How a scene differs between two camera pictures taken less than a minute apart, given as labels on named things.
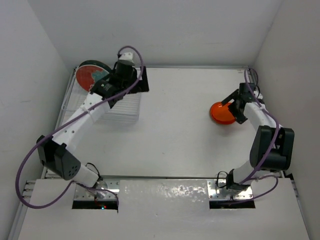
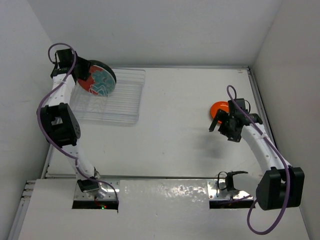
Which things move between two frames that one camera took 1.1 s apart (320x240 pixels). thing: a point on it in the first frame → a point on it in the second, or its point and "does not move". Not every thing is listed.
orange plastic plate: [221, 114] does not move
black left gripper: [140, 86] → [85, 66]
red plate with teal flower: [87, 74] does not move
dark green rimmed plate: [98, 63] does not move
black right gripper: [239, 117] → [233, 136]
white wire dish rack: [125, 110] does not move
